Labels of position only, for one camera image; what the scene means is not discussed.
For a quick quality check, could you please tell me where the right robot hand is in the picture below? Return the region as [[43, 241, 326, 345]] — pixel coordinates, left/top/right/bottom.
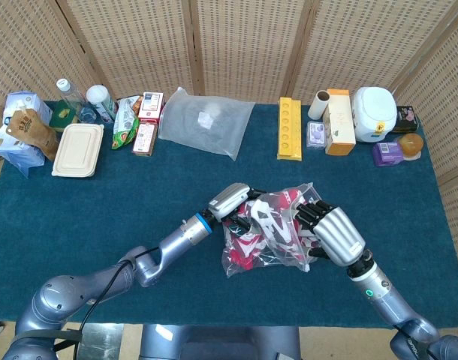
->
[[294, 200, 366, 268]]

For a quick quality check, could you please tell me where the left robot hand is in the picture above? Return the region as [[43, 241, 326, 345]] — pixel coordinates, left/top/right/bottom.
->
[[207, 182, 267, 232]]

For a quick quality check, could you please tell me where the red white bagged item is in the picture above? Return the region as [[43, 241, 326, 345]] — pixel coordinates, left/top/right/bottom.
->
[[221, 182, 324, 278]]

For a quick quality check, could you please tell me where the red white black garment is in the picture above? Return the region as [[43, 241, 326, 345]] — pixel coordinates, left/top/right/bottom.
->
[[223, 189, 320, 271]]

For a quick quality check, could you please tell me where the frosted plastic bag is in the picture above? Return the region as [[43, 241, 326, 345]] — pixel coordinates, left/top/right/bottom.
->
[[158, 86, 256, 161]]

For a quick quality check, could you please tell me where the green snack bag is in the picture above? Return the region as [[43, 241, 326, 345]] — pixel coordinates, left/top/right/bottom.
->
[[111, 95, 143, 151]]

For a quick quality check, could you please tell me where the yellow block with holes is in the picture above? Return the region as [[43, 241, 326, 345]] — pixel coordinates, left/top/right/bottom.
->
[[276, 96, 303, 162]]

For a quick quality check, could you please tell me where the purple box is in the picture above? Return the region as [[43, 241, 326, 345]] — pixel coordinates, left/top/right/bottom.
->
[[372, 141, 405, 168]]

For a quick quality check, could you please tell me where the small lavender soap box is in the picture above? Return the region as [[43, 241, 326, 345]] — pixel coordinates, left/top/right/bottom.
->
[[306, 121, 327, 150]]

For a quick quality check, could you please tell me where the brown red carton box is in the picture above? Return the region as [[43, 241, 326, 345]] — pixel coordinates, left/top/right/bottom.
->
[[131, 122, 158, 158]]

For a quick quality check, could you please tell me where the beige orange carton box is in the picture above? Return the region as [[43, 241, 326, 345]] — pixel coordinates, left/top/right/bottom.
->
[[324, 88, 357, 156]]

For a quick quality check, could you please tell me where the amber round jar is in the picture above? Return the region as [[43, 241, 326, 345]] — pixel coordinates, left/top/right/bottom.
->
[[396, 133, 425, 161]]

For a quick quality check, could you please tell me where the red white carton box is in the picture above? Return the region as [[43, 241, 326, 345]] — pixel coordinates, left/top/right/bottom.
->
[[137, 91, 165, 124]]

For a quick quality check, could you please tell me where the blue carpet table cover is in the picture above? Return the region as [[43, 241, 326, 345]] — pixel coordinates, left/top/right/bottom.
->
[[0, 99, 458, 331]]

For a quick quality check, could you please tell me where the white rice cooker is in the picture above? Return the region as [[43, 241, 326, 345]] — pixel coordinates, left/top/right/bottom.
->
[[351, 86, 398, 143]]

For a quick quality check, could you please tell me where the white paper roll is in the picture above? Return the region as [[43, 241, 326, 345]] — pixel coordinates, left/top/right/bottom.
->
[[307, 89, 330, 118]]

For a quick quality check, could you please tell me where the black package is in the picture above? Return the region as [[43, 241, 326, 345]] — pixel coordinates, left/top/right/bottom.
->
[[392, 105, 420, 135]]

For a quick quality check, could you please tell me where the grey robot torso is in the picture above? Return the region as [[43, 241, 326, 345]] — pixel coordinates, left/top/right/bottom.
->
[[138, 324, 303, 360]]

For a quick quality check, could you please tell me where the wicker folding screen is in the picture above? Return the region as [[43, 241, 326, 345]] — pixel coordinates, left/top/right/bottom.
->
[[0, 0, 458, 263]]

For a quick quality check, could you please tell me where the beige lidded lunch box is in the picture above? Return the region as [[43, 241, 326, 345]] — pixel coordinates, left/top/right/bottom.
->
[[51, 123, 105, 179]]

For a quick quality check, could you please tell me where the white green canister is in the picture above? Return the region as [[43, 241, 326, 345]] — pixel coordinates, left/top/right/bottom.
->
[[86, 85, 119, 124]]

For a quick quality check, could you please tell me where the clear glass cup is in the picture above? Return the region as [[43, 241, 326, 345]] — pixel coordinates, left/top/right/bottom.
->
[[77, 106, 99, 125]]

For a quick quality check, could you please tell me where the dark green box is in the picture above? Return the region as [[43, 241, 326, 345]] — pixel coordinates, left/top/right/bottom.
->
[[48, 100, 80, 133]]

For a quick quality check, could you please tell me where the shiny metal plate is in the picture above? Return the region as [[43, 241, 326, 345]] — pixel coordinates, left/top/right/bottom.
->
[[78, 324, 125, 360]]

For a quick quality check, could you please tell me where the clear plastic water bottle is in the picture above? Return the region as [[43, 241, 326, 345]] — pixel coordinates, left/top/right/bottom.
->
[[56, 78, 88, 113]]

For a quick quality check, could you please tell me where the brown spout pouch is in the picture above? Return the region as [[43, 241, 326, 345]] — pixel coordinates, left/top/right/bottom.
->
[[5, 108, 61, 161]]

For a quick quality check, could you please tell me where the blue white tissue pack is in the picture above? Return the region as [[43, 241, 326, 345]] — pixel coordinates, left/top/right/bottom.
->
[[0, 90, 54, 179]]

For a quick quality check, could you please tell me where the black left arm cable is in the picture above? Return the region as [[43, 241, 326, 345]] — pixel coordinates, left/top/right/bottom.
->
[[73, 245, 158, 360]]

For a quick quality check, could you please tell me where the black arm strap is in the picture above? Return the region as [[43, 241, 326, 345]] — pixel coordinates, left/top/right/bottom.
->
[[14, 328, 83, 352]]

